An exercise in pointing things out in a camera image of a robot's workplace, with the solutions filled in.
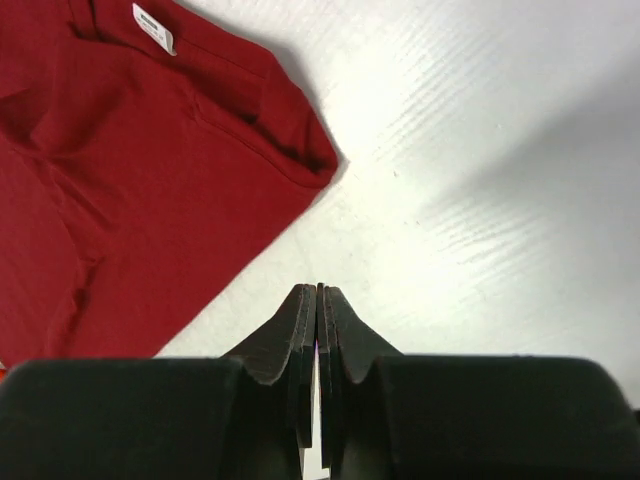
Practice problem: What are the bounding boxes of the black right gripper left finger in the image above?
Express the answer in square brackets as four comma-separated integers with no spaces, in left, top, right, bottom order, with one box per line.
[219,284,317,479]

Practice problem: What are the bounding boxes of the red t shirt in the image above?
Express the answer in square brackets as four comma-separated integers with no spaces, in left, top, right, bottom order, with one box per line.
[1,1,338,367]

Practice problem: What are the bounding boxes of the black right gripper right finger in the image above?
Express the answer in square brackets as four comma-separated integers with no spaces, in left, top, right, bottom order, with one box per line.
[317,284,405,479]

